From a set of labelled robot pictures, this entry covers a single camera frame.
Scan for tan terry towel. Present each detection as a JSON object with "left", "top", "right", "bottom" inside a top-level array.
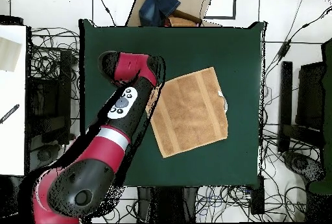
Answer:
[{"left": 145, "top": 66, "right": 230, "bottom": 159}]

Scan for dark green table cloth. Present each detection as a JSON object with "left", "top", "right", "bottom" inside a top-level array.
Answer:
[{"left": 78, "top": 18, "right": 267, "bottom": 188}]

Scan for dark brown garment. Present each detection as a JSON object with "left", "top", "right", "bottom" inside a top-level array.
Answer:
[{"left": 171, "top": 8, "right": 204, "bottom": 25}]

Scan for blue jeans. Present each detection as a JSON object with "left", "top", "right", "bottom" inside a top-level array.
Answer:
[{"left": 138, "top": 0, "right": 182, "bottom": 27}]

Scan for black equipment rack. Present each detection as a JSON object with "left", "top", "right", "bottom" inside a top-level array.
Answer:
[{"left": 27, "top": 48, "right": 75, "bottom": 147}]

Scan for black rectangular box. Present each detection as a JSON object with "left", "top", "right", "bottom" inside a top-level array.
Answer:
[{"left": 250, "top": 175, "right": 265, "bottom": 216}]

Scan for black striped pen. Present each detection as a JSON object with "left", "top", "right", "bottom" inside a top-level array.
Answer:
[{"left": 0, "top": 103, "right": 21, "bottom": 125}]

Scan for white desk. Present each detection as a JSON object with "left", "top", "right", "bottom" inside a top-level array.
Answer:
[{"left": 0, "top": 25, "right": 28, "bottom": 177}]

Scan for dark green fabric furniture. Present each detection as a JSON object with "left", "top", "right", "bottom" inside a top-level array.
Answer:
[{"left": 308, "top": 38, "right": 332, "bottom": 196}]

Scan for beige paper sheet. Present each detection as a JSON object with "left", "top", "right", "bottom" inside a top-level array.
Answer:
[{"left": 0, "top": 36, "right": 23, "bottom": 73}]

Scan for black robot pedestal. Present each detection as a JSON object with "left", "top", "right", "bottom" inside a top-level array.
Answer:
[{"left": 137, "top": 186, "right": 199, "bottom": 223}]

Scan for black metal frame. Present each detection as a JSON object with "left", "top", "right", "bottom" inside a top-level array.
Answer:
[{"left": 277, "top": 60, "right": 325, "bottom": 155}]

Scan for black cable with adapter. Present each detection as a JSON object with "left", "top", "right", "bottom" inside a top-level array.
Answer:
[{"left": 264, "top": 5, "right": 332, "bottom": 79}]

